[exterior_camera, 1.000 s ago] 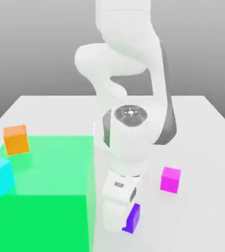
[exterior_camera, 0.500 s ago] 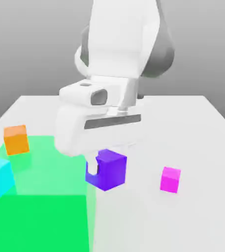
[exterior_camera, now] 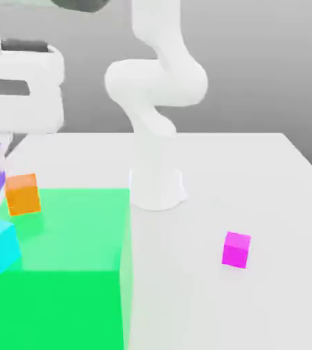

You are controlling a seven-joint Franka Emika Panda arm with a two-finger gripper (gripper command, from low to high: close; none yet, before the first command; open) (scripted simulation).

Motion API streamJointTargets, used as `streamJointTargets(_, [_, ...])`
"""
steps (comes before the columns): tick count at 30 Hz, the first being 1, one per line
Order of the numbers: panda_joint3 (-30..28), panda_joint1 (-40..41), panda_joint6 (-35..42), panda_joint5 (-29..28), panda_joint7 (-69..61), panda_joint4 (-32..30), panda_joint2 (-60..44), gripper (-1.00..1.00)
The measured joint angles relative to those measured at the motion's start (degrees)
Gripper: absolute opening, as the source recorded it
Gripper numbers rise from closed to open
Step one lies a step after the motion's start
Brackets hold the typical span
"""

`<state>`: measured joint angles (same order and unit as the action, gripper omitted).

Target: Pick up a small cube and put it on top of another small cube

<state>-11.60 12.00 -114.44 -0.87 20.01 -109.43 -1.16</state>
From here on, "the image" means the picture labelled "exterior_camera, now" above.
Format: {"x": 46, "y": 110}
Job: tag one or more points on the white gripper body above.
{"x": 43, "y": 109}

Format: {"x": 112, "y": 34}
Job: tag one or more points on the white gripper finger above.
{"x": 5, "y": 142}

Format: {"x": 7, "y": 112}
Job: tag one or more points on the small magenta cube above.
{"x": 236, "y": 251}

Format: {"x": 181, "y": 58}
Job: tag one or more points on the small orange cube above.
{"x": 23, "y": 197}

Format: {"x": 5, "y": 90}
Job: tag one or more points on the large green box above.
{"x": 62, "y": 300}

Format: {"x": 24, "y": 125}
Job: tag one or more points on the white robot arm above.
{"x": 158, "y": 82}

